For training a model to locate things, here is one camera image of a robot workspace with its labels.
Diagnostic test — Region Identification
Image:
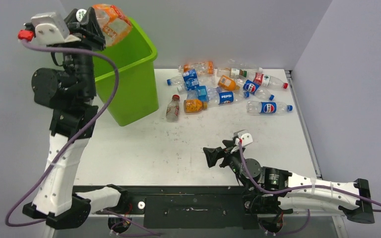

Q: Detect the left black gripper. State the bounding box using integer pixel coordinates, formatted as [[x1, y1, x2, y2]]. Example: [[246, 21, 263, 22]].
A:
[[67, 7, 109, 97]]

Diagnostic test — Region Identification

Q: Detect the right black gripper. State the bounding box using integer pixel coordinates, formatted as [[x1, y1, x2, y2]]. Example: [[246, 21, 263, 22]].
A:
[[203, 140, 253, 189]]

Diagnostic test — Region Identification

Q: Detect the crushed orange label bottle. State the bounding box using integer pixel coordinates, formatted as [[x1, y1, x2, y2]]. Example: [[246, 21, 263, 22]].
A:
[[91, 3, 132, 47]]

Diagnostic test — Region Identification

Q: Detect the pepsi bottle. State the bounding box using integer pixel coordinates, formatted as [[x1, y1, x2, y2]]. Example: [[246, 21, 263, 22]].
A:
[[208, 87, 250, 108], [246, 101, 293, 116], [235, 79, 274, 101]]

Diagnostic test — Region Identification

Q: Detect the green plastic bin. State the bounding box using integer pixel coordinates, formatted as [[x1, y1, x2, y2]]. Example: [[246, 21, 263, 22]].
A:
[[101, 19, 159, 126]]

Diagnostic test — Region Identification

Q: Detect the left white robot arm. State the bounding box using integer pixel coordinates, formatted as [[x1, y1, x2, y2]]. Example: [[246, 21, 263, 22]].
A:
[[18, 3, 132, 230]]

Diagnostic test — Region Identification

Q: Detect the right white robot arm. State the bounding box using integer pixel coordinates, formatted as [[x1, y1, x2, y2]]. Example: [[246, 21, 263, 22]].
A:
[[203, 133, 375, 224]]

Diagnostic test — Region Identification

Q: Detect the small orange juice bottle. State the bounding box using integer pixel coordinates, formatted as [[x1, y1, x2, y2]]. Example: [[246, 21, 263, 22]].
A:
[[184, 99, 208, 114]]

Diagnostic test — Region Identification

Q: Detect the small red-cap bottle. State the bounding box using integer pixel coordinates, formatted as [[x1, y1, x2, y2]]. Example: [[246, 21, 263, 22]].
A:
[[166, 95, 180, 122]]

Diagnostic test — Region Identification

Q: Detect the crushed blue label bottle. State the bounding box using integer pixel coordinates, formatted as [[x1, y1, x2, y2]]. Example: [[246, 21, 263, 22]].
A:
[[187, 86, 222, 102]]

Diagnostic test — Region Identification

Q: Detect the orange bottle barcode label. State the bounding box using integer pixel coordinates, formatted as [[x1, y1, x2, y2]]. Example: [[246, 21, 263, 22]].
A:
[[217, 75, 240, 91]]

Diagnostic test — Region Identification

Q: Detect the blue label clear bottle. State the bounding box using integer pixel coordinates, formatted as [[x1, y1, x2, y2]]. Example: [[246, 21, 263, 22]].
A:
[[166, 69, 214, 93]]

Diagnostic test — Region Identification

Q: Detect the green-red label bottle rear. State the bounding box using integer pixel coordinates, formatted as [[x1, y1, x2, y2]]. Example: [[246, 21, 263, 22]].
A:
[[216, 67, 263, 79]]

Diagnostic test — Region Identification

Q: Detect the orange label bottle rear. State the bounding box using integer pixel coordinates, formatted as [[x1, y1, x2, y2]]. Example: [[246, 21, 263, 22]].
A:
[[178, 61, 214, 75]]

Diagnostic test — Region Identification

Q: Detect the red label bottle rear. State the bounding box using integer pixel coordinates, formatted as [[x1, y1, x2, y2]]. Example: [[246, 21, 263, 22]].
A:
[[249, 72, 289, 90]]

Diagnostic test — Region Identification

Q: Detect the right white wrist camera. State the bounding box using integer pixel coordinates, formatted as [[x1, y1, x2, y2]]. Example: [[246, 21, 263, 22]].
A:
[[233, 129, 254, 150]]

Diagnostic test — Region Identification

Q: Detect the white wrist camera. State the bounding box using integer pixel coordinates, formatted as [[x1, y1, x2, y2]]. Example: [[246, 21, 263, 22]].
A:
[[233, 129, 254, 150], [17, 12, 69, 45]]

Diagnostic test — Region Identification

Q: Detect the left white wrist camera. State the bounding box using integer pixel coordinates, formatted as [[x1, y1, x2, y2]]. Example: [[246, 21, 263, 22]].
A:
[[17, 12, 69, 45]]

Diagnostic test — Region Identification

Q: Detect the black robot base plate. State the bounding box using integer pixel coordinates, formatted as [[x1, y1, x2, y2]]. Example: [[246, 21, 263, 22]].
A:
[[109, 186, 292, 229]]

